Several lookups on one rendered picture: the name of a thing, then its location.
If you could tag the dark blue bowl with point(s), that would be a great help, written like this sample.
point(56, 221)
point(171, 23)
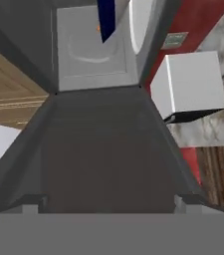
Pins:
point(107, 16)

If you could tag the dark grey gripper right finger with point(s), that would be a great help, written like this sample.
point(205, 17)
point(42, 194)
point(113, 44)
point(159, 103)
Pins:
point(191, 200)

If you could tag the white box appliance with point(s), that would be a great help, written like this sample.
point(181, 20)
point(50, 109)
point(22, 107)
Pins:
point(193, 83)

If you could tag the dark wooden slatted cupboard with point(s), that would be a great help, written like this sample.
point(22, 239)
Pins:
point(220, 176)

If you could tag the light wooden cupboard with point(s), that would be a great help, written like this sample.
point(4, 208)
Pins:
point(7, 96)

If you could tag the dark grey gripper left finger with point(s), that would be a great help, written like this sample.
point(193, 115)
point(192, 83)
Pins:
point(34, 201)

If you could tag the white round plate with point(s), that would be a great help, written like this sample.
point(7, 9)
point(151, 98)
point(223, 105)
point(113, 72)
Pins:
point(140, 23)

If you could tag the grey wall socket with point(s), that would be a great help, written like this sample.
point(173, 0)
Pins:
point(174, 40)

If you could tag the orange shrimp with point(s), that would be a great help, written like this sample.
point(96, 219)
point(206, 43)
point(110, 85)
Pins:
point(99, 28)

